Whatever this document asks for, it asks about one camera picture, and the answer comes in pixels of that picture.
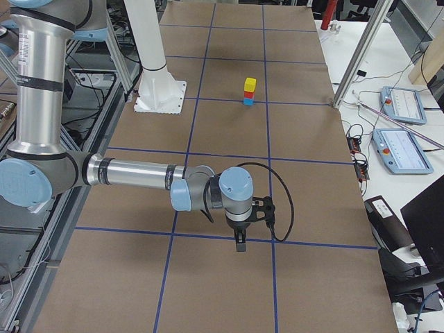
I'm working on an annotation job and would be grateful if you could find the red cylinder bottle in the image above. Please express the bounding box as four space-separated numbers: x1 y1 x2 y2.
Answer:
321 0 338 31

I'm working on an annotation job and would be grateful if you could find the yellow wooden cube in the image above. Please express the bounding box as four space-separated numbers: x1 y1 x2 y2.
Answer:
244 77 257 93

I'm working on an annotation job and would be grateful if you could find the blue teach pendant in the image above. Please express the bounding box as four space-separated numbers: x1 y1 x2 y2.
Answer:
373 128 434 175
380 86 427 125

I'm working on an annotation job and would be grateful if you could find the black monitor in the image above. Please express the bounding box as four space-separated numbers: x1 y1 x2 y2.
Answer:
401 176 443 272

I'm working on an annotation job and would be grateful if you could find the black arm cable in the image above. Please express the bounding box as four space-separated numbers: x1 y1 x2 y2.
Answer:
203 162 296 242

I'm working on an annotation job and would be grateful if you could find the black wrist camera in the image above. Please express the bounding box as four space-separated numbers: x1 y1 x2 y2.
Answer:
248 196 275 230

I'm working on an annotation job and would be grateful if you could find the aluminium frame post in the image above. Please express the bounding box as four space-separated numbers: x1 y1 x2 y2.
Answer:
332 0 393 109

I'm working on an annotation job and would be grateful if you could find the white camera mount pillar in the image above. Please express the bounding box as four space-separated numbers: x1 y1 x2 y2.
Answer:
126 1 187 114

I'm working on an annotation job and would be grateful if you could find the far blue teach pendant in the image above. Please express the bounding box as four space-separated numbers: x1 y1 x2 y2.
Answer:
380 86 427 125

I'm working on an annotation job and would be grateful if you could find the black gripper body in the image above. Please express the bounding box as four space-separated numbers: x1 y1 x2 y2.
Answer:
227 218 250 239

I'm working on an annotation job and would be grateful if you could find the red wooden cube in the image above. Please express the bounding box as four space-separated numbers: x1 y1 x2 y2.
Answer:
244 91 255 101

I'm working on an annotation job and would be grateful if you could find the near blue teach pendant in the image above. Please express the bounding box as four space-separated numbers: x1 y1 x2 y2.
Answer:
373 128 434 175

